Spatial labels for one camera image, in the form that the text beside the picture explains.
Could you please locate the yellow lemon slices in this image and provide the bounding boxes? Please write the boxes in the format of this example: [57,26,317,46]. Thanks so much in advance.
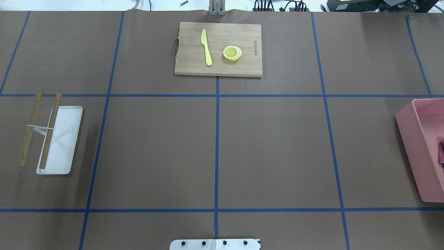
[222,46,242,61]

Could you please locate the bamboo cutting board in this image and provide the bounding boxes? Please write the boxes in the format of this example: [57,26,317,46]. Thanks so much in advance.
[174,22,263,78]

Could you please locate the yellow plastic knife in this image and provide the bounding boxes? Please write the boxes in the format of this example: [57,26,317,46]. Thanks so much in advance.
[200,28,213,66]

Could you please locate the white rectangular tray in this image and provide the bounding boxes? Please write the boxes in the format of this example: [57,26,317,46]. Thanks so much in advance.
[36,106,84,175]

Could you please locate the black monitor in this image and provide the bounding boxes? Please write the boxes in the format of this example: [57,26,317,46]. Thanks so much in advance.
[326,0,439,13]

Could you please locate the pink plastic bin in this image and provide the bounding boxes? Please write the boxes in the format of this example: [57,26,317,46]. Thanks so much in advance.
[395,98,444,203]

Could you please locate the aluminium frame post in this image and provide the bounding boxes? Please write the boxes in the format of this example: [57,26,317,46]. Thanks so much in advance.
[209,0,226,16]

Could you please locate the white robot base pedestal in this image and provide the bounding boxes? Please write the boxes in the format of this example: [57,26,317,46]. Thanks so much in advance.
[169,239,261,250]

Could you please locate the black cable connector cluster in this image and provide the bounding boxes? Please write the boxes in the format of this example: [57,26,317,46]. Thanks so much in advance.
[253,0,308,12]

